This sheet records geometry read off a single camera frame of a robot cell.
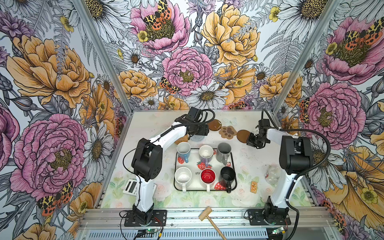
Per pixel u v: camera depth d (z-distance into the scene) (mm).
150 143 532
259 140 871
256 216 743
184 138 679
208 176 863
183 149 940
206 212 745
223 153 872
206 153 965
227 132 1086
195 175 874
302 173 534
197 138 1050
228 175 852
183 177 869
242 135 1077
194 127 721
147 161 518
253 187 832
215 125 1124
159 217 739
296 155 544
